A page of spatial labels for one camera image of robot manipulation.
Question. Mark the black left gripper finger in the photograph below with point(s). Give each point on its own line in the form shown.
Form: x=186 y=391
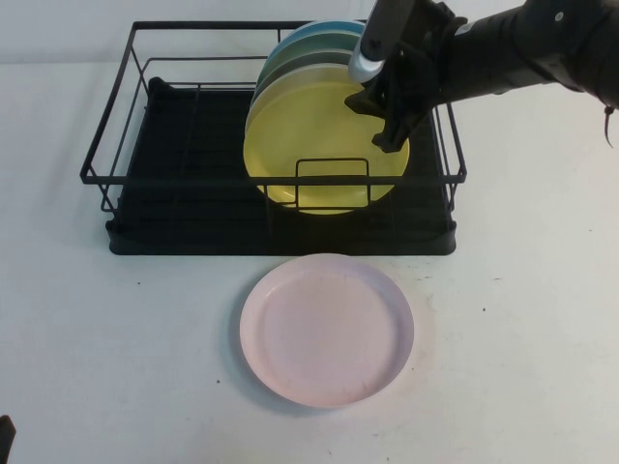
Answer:
x=6 y=440

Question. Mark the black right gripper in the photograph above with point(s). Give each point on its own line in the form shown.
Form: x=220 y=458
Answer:
x=411 y=82

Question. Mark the yellow round plate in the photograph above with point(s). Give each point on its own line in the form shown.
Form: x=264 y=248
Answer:
x=300 y=140

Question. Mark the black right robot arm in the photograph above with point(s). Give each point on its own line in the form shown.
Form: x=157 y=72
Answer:
x=508 y=43

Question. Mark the white round plate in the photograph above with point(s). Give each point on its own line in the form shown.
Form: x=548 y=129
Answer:
x=309 y=70

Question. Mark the gray round plate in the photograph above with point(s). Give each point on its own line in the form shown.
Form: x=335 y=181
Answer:
x=309 y=60

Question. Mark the green round plate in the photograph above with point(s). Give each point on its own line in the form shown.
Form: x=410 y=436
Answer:
x=300 y=46

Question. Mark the blue round plate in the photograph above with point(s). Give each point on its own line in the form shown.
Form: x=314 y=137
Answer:
x=314 y=26

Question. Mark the pink round plate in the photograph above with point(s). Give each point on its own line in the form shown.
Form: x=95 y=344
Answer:
x=324 y=333

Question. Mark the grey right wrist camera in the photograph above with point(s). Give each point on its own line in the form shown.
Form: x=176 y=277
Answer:
x=370 y=48

